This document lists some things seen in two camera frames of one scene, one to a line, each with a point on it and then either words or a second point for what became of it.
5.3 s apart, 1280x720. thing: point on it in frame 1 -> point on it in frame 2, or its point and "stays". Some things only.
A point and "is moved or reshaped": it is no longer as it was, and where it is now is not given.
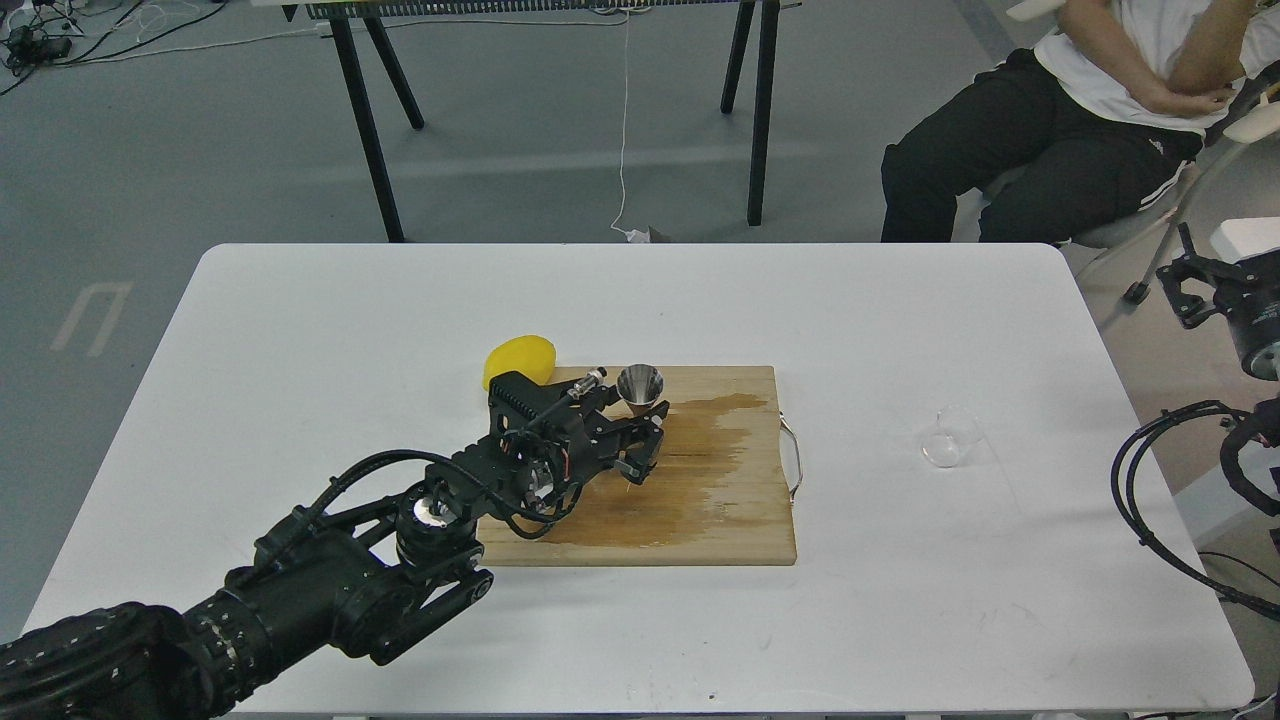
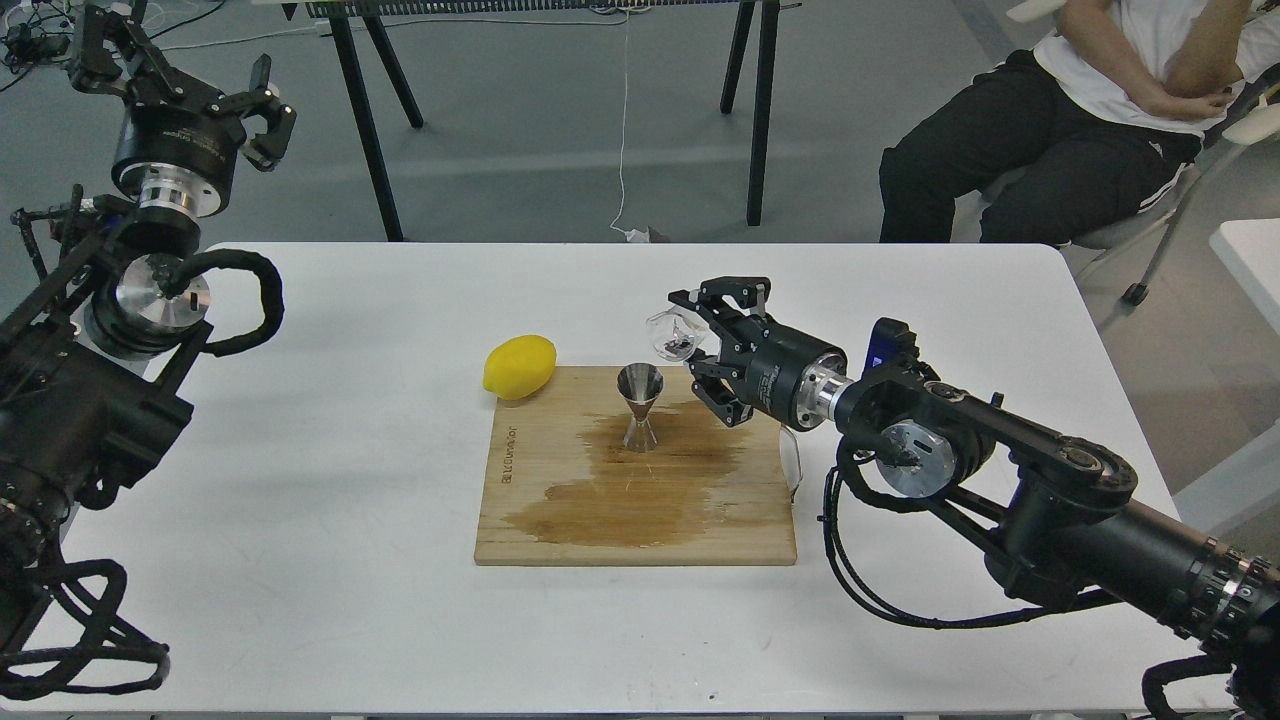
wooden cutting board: (723, 491) stays
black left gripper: (541, 447) -> (177, 144)
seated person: (1098, 121) stays
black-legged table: (339, 13) stays
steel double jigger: (639, 386) stays
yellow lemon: (532, 356) stays
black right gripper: (1195, 285) -> (789, 374)
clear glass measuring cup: (942, 446) is moved or reshaped
